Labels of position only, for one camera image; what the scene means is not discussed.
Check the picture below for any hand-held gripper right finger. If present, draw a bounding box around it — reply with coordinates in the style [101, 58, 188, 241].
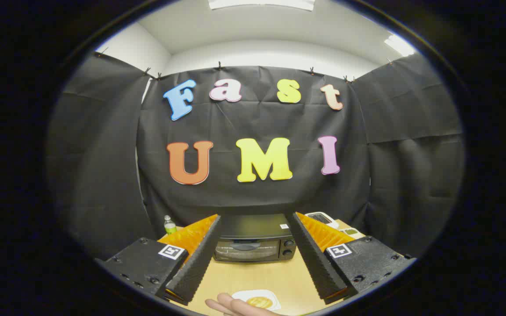
[285, 212, 416, 305]

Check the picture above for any small ceiling light panel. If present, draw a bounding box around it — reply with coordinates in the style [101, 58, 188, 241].
[384, 34, 416, 57]

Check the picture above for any long ceiling light panel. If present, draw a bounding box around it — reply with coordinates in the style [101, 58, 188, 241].
[208, 0, 315, 11]

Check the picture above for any white slot toaster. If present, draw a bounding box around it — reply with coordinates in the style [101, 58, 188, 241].
[305, 212, 340, 230]

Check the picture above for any golden bread bun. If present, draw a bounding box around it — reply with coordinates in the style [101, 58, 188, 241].
[246, 297, 274, 309]

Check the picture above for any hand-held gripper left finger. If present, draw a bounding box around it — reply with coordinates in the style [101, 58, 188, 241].
[104, 214, 222, 306]

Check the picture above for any white plate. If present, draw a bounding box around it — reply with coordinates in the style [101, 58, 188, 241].
[231, 289, 282, 312]

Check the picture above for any black toaster oven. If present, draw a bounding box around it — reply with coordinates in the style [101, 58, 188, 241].
[213, 214, 297, 263]

